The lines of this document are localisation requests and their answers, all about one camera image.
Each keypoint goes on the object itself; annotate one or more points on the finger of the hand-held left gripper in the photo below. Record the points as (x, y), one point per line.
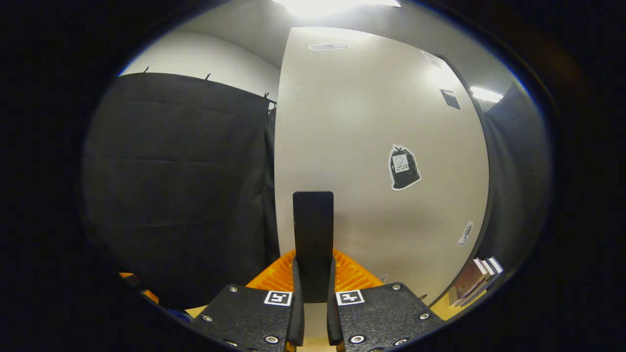
(150, 296)

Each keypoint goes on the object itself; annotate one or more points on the grey cabinet door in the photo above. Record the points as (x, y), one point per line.
(367, 122)

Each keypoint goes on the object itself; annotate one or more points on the black backdrop cloth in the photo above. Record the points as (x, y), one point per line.
(171, 195)

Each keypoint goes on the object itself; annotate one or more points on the ceiling light panel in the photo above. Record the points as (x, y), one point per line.
(486, 94)
(332, 6)

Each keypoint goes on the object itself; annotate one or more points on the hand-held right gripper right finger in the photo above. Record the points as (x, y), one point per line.
(386, 318)

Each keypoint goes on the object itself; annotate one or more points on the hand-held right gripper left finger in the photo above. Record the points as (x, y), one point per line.
(244, 318)

